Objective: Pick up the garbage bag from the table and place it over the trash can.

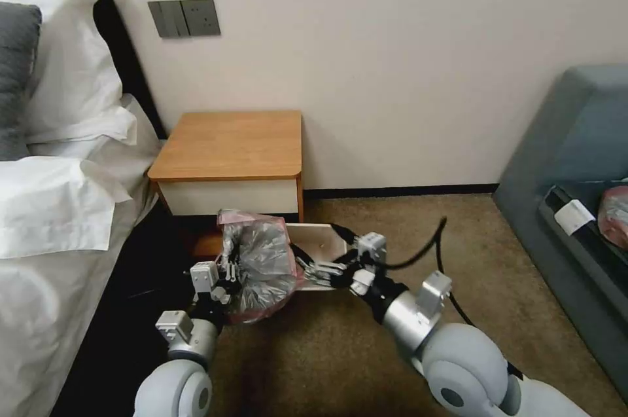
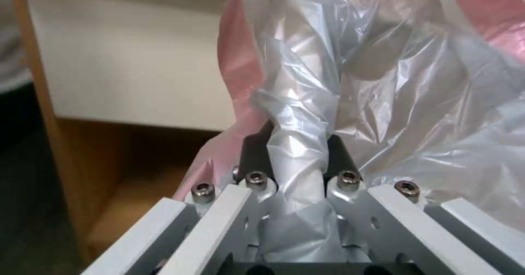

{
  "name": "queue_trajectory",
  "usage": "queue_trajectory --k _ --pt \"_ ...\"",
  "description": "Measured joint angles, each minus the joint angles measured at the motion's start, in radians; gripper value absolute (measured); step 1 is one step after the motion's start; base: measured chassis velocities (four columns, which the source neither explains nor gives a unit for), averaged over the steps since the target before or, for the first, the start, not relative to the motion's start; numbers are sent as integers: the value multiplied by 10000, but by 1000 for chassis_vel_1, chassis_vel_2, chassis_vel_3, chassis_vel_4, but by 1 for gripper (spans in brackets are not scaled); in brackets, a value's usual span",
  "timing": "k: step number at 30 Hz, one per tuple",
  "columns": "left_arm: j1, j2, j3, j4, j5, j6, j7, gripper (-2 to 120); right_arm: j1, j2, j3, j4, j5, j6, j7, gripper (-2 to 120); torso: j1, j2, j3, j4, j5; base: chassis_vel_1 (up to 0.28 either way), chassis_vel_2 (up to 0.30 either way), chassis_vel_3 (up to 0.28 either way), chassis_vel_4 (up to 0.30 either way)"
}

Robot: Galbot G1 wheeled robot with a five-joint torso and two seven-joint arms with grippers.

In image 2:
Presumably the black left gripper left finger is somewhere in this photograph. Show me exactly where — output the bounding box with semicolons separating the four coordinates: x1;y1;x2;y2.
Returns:
81;121;281;275

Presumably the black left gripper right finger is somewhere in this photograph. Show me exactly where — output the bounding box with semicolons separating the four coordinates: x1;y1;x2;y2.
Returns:
322;135;525;275

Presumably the white cabinet panel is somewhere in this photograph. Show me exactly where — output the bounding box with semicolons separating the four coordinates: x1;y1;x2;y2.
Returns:
23;0;231;131

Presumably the translucent white garbage bag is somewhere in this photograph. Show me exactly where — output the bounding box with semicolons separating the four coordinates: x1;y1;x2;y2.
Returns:
223;0;525;264

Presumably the wooden cabinet frame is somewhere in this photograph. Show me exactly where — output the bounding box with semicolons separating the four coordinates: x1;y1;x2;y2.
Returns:
6;0;240;268

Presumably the pink trash can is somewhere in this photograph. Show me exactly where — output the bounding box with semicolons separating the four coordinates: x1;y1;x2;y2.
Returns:
175;0;525;202

